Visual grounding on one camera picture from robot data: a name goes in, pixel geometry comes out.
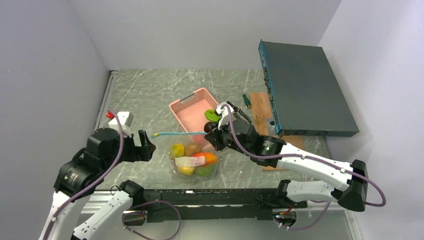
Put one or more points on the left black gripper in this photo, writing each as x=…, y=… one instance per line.
x=143, y=152

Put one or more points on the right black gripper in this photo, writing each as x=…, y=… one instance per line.
x=214, y=138

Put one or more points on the orange red mango toy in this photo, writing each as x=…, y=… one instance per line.
x=209, y=158

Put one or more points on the clear zip top bag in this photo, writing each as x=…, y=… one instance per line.
x=171, y=138

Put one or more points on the yellow starfruit toy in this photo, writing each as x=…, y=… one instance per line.
x=176, y=151

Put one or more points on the green cabbage toy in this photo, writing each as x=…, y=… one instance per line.
x=205, y=170

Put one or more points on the pink plastic basket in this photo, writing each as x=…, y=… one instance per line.
x=190, y=110

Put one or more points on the yellow bumpy fruit toy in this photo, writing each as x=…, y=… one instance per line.
x=186, y=170

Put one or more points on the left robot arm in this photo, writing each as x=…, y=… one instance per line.
x=78, y=179

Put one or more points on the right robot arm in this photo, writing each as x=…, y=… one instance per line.
x=336, y=181

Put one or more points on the dark mangosteen toy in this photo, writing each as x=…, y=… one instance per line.
x=208, y=127

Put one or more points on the green pepper toy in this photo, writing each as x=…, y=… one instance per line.
x=211, y=115

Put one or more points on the wooden board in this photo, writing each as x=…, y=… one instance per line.
x=262, y=117

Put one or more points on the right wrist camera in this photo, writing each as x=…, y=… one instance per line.
x=226, y=111

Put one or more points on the black handled pliers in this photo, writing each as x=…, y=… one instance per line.
x=238, y=113

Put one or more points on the green handled screwdriver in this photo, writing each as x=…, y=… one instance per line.
x=247, y=101

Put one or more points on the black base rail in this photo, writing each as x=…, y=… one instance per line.
x=212, y=204

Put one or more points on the dark blue network switch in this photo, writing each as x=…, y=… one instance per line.
x=304, y=94

